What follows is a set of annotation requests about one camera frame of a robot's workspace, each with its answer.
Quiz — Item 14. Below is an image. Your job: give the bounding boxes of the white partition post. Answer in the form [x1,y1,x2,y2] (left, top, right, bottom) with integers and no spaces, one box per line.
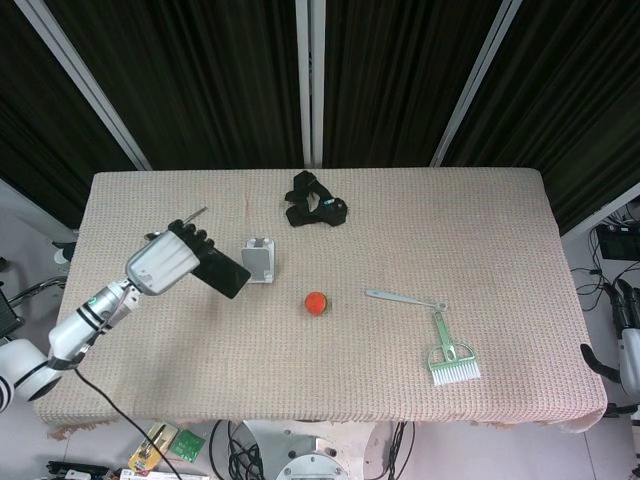
[429,0,524,168]
[14,0,152,171]
[294,0,327,169]

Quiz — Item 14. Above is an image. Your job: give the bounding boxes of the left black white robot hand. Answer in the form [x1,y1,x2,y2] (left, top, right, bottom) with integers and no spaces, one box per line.
[123,218,217,297]

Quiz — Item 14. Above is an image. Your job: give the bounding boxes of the yellow tool package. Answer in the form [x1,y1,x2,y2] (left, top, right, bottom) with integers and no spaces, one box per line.
[127,421,180,474]

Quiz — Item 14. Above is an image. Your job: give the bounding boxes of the orange red ball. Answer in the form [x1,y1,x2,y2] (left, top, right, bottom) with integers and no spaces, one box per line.
[304,291,330,318]

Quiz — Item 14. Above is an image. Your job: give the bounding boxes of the white phone stand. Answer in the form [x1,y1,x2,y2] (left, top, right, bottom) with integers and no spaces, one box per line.
[240,237,278,285]

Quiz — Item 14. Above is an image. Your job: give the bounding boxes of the metal tube frame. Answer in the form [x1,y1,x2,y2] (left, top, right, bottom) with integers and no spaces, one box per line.
[0,277,69,341]

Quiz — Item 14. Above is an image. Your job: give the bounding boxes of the black cable bundle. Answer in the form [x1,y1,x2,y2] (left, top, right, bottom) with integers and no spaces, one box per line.
[209,420,266,480]
[382,422,416,480]

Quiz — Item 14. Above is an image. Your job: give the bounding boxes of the green circuit board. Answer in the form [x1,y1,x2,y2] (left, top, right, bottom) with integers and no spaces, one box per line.
[169,427,206,461]

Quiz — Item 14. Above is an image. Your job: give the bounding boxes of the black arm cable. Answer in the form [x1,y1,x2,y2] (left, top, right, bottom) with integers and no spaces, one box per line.
[73,367,182,480]

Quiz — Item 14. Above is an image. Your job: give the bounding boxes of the black strap harness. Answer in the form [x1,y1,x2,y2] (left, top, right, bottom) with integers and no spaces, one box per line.
[284,170,350,229]

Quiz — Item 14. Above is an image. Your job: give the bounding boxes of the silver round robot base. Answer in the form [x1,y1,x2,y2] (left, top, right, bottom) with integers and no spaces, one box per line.
[242,419,381,480]

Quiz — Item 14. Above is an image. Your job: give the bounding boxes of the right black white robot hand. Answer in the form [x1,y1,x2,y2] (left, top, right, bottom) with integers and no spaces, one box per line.
[579,278,640,396]

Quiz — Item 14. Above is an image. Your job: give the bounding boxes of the beige woven tablecloth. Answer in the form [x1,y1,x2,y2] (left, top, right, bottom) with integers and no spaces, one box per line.
[32,167,610,435]

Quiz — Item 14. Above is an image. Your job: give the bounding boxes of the green brush white bristles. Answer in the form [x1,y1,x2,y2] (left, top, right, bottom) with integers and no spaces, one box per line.
[427,309,482,386]

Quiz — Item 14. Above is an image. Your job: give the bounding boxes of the black smartphone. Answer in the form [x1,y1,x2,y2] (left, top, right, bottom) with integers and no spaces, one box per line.
[192,248,252,301]

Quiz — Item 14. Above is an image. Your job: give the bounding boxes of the metal spoon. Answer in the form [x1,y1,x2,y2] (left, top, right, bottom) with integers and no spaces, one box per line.
[144,207,208,242]

